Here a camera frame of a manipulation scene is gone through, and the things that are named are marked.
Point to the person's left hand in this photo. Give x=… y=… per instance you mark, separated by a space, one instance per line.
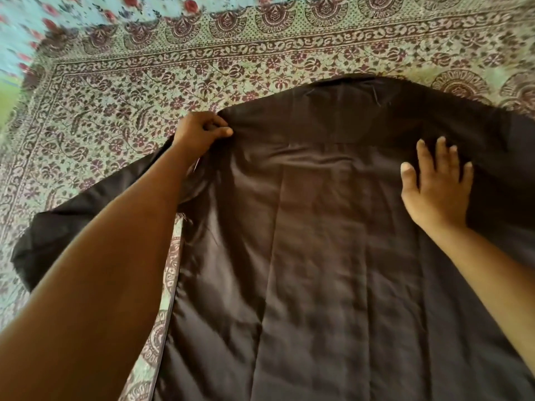
x=194 y=135

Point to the dark brown shirt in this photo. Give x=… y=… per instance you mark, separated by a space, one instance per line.
x=313 y=246

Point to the red rose floral sheet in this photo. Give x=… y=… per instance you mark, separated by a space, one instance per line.
x=25 y=20

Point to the person's left forearm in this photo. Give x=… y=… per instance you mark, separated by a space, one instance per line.
x=83 y=288

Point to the bed with maroon patterned cover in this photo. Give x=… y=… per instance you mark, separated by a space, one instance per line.
x=104 y=104

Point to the person's right hand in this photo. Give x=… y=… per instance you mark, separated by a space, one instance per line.
x=441 y=200

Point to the person's right forearm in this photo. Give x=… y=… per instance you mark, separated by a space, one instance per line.
x=493 y=275

